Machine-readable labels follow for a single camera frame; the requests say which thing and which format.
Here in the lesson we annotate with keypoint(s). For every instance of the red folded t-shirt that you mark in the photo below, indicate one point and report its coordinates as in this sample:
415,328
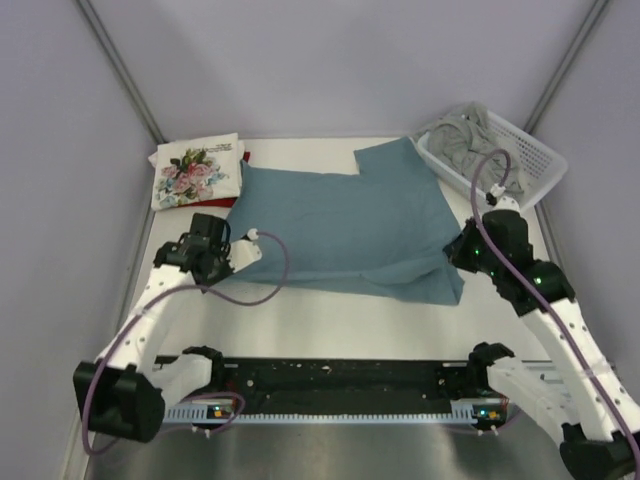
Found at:
220,202

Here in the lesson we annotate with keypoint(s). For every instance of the blue-white slotted cable duct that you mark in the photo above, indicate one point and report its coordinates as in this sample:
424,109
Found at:
459,413

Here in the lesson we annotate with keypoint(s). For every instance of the right aluminium frame post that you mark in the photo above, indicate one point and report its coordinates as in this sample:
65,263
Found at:
595,15

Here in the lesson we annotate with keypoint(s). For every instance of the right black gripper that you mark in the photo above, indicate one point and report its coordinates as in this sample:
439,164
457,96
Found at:
455,250

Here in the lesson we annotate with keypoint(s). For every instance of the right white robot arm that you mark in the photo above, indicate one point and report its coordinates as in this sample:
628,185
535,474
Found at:
595,423

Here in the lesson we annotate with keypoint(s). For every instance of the grey crumpled t-shirt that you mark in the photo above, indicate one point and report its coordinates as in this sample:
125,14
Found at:
461,138

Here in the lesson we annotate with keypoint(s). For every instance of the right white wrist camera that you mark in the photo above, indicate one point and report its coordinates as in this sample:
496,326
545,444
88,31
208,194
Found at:
498,199

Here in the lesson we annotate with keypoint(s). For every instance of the blue-grey t-shirt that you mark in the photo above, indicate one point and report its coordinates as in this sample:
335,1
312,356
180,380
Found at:
380,232

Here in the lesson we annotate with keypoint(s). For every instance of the left aluminium frame post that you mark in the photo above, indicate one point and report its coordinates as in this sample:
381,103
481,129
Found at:
115,61

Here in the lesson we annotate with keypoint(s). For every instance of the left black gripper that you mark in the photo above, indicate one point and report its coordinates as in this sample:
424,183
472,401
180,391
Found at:
223,252

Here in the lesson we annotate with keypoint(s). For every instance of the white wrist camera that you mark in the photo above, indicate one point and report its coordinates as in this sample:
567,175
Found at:
244,252
498,199

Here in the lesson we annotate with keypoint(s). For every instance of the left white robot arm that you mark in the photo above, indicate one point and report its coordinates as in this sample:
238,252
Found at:
121,393

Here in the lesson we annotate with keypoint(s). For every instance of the white plastic laundry basket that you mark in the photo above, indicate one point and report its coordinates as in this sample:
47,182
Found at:
542,167

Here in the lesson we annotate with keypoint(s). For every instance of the white floral folded t-shirt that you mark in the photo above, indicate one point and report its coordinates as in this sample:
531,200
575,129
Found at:
197,170

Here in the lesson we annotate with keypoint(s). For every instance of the aluminium frame post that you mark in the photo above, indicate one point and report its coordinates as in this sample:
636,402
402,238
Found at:
595,15
115,61

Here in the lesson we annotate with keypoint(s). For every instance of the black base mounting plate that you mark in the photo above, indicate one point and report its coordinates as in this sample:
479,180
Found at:
344,386

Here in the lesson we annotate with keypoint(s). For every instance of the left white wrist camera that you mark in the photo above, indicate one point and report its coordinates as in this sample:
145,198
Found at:
244,252

